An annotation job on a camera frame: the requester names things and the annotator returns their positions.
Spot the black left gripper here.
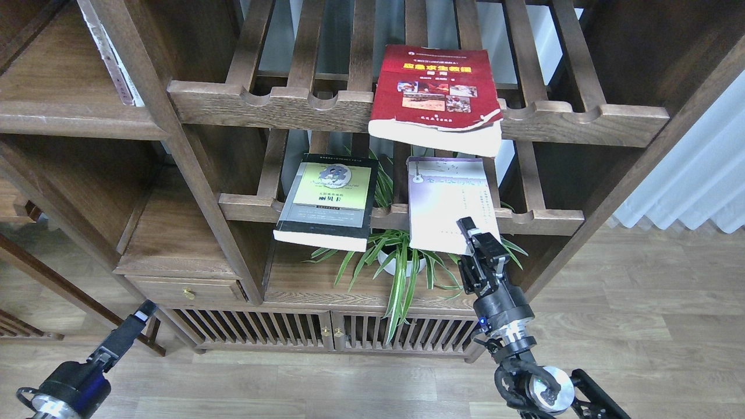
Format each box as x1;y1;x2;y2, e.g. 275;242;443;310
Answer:
16;300;157;418

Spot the white plant pot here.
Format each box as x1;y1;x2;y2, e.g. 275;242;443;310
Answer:
377;245;413;278

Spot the green spider plant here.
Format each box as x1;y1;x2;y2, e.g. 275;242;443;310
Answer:
305;162;528;345

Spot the red cover book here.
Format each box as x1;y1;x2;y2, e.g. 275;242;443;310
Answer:
368;44;502;157

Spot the white curtain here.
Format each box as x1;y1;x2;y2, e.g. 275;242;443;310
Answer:
608;74;744;233

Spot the lavender cover book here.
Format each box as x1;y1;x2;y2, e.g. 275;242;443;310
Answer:
407;157;499;255

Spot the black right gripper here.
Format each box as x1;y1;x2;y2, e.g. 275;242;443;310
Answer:
456;216;534;340

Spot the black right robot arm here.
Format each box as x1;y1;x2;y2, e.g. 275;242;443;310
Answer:
457;217;627;418

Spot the black and green book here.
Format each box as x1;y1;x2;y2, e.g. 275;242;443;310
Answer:
274;154;379;252

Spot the dark wooden bookshelf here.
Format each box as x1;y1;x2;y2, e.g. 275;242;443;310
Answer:
2;1;743;363

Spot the worn standing book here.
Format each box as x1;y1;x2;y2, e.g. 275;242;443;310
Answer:
77;1;145;107

